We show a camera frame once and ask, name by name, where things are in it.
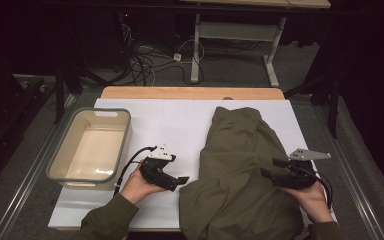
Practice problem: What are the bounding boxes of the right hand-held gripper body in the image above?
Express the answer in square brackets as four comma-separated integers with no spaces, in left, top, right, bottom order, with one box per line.
[273,148,332,191]

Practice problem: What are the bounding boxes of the wooden table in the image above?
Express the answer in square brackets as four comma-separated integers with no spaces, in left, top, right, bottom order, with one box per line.
[100,86,286,100]

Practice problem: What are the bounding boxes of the tangle of floor cables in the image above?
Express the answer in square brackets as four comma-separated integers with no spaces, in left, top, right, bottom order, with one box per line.
[119,23,205,87]

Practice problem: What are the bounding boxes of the person's left hand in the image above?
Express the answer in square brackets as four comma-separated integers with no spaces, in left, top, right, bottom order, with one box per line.
[119,164,166,205]

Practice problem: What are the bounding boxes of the white frame desk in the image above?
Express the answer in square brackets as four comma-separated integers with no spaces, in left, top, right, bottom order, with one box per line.
[179,0,332,88]

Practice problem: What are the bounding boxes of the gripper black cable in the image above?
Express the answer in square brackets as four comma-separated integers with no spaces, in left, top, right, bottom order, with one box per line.
[113,145,158,198]
[308,166,334,211]

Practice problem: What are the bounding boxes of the metal floor rail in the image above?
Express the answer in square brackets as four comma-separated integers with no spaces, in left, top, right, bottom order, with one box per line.
[0,93,78,240]
[313,106,384,240]

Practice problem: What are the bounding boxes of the beige plastic basket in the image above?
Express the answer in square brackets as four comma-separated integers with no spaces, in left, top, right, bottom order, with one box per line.
[45,107,134,192]

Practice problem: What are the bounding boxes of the white table board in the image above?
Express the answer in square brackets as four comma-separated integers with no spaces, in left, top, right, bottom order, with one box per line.
[48,98,340,231]

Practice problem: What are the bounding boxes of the person's right hand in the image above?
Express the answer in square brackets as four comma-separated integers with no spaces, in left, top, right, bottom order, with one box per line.
[278,181,334,224]

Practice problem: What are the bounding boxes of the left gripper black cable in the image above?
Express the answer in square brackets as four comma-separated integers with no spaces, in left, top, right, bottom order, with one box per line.
[113,145,158,198]

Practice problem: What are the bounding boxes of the olive green pants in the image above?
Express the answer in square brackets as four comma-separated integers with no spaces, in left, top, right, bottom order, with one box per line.
[179,105,304,240]

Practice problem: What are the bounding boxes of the black metal stand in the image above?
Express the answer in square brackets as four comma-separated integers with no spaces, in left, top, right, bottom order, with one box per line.
[53,49,128,125]
[283,59,344,140]

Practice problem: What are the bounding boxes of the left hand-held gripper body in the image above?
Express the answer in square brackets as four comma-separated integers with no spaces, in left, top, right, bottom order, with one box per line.
[139,143,179,193]

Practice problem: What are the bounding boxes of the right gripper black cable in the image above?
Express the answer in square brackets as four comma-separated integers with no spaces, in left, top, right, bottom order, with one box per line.
[308,166,334,211]

